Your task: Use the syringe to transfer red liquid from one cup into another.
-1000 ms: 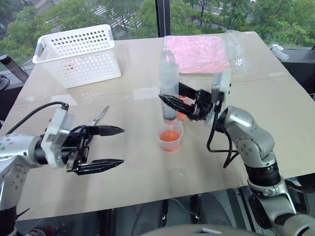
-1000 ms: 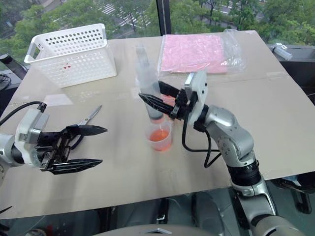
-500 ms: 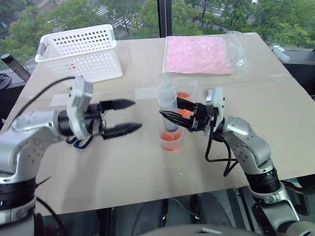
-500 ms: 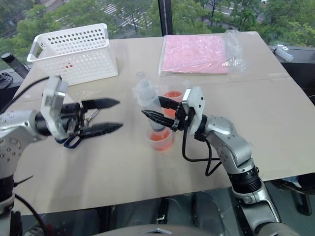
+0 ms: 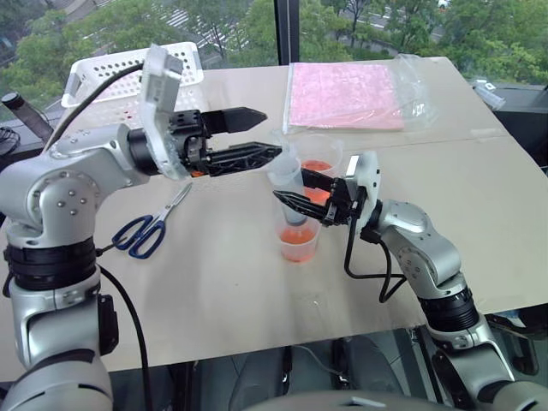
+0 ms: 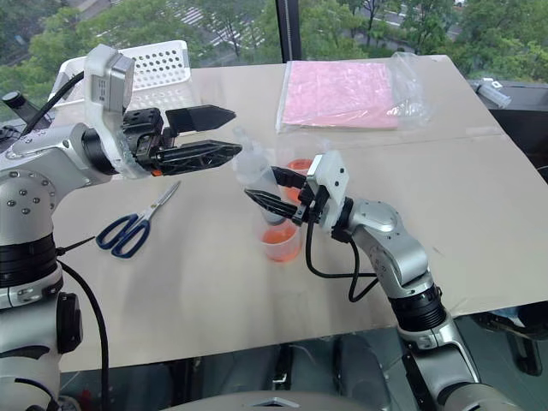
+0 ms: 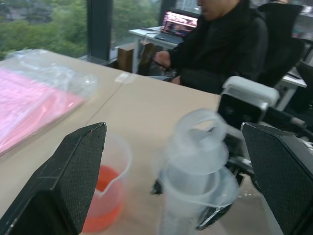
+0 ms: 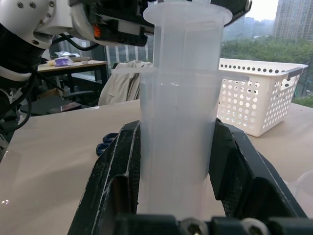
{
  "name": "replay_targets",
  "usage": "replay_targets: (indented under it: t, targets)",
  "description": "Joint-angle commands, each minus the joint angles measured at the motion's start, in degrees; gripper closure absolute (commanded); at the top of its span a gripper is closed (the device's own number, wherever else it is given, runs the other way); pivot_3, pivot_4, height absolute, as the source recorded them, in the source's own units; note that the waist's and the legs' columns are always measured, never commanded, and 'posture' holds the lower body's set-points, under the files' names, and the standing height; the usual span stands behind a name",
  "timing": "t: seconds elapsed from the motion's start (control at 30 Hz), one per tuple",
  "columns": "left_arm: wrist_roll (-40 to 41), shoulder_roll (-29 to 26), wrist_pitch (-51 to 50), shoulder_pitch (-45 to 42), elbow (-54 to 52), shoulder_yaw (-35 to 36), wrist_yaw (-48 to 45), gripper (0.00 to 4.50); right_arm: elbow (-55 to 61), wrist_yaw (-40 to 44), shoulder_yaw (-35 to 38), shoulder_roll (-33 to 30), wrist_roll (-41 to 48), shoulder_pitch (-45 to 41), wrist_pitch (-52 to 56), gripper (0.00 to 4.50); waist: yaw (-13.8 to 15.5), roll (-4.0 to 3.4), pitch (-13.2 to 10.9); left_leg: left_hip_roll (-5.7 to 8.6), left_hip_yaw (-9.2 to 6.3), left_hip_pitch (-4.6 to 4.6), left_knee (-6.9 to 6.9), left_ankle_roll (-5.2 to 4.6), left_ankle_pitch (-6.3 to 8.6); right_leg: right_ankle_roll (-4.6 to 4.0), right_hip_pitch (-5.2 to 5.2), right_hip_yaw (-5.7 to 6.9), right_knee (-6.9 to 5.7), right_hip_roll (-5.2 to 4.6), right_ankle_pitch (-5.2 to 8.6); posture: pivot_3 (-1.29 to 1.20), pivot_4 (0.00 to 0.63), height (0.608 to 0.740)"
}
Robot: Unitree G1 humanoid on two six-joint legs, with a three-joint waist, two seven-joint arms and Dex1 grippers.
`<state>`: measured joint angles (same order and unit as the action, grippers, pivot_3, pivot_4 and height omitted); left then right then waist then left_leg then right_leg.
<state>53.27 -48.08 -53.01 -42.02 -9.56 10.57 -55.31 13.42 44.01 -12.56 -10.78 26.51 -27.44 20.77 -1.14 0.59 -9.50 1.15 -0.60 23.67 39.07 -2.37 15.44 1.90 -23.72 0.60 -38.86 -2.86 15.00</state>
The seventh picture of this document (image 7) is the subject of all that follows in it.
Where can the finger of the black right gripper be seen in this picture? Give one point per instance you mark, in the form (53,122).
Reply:
(157,187)

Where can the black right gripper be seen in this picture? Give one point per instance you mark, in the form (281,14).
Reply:
(238,151)

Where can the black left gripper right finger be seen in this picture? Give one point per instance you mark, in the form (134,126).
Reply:
(283,176)

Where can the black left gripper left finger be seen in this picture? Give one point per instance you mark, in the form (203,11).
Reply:
(56,186)

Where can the empty clear plastic cup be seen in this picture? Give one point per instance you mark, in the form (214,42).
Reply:
(230,193)

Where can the clear cup with red liquid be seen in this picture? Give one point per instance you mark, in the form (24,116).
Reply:
(110,198)

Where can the person's hand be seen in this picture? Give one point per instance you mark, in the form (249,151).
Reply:
(163,58)

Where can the pink paper stack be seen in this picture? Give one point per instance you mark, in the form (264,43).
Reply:
(29,102)

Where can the white office desk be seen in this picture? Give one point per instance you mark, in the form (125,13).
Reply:
(291,83)

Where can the clear plastic bag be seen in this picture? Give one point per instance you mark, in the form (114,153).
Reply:
(61,73)

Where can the black phone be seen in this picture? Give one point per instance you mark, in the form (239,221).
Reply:
(160,64)

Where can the black office chair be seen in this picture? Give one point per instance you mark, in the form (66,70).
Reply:
(281,49)

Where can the brown wooden box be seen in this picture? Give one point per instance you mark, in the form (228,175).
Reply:
(125,58)

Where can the person in black jacket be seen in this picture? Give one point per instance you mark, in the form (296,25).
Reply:
(220,49)

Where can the white desk with laptop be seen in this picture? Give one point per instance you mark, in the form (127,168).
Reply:
(139,33)

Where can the open laptop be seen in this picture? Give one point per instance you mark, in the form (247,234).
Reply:
(178,24)

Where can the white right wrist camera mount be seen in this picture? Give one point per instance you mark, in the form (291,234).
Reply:
(252,90)

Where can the dark window frame post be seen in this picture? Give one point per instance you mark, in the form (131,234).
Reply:
(100,27)

